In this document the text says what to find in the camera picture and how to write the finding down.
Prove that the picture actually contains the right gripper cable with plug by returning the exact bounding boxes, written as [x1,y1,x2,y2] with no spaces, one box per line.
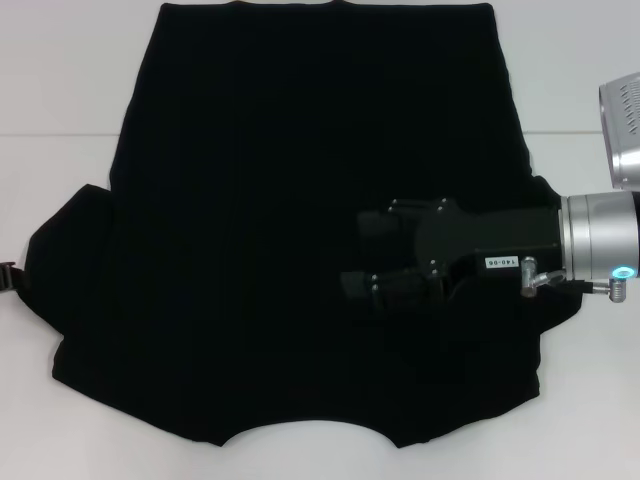
[519,256,629,304]

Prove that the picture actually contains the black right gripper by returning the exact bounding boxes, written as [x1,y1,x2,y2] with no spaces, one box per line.
[356,197,565,282]

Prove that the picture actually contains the black shirt with white print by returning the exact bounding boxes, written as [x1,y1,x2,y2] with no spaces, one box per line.
[17,0,586,450]

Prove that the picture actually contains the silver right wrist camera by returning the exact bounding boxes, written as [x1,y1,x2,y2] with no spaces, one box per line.
[598,72,640,192]

